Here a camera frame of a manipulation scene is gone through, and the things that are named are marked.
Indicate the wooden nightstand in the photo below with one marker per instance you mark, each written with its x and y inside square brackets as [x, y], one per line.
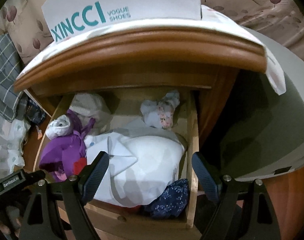
[192, 57]

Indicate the grey plaid blanket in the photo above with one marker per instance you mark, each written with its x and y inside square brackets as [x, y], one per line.
[10, 68]

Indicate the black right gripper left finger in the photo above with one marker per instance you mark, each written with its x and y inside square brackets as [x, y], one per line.
[75, 192]

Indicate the large white garment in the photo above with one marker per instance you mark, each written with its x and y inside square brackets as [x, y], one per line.
[143, 161]

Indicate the grey white bin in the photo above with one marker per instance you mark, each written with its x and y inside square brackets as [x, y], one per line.
[265, 131]

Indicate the white grey rolled socks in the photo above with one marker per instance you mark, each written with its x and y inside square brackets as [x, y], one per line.
[59, 127]

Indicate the red garment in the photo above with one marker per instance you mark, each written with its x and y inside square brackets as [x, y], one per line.
[79, 165]

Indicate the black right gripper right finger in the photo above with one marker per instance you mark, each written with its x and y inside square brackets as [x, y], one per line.
[243, 210]

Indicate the grey hexagon-pattern garment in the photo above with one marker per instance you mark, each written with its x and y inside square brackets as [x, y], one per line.
[87, 106]

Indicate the purple underwear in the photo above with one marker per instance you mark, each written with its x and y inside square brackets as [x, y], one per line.
[59, 154]

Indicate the navy floral underwear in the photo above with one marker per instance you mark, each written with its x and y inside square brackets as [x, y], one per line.
[170, 203]

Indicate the beige leaf-pattern bedding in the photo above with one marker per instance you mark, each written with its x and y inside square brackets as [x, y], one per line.
[280, 20]

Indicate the white patterned cloth cover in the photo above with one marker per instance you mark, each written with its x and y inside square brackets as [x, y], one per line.
[211, 20]

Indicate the white floral rolled underwear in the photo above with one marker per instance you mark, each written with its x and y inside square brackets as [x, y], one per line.
[159, 114]

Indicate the white XINCCI shoe box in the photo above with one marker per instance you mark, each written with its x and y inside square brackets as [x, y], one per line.
[68, 18]

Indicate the white sheer patterned fabric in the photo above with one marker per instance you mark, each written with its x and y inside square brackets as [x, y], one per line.
[12, 135]

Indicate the orange snack wrapper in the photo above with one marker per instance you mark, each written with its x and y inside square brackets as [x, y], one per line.
[39, 133]

